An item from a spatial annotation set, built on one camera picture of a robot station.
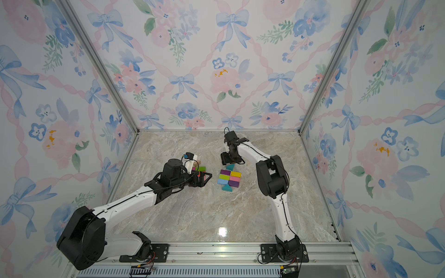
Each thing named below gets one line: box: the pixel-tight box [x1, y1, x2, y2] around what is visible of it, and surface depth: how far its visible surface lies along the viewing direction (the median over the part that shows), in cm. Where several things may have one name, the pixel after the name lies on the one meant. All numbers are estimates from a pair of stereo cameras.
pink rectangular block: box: [229, 175, 241, 182], surface depth 98 cm
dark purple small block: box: [219, 169, 232, 176], surface depth 100 cm
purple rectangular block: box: [227, 180, 240, 188], surface depth 97 cm
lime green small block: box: [218, 173, 231, 181], surface depth 98 cm
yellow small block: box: [230, 170, 242, 178], surface depth 100 cm
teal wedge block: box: [221, 184, 233, 192], surface depth 94 cm
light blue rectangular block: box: [217, 178, 229, 185], surface depth 97 cm
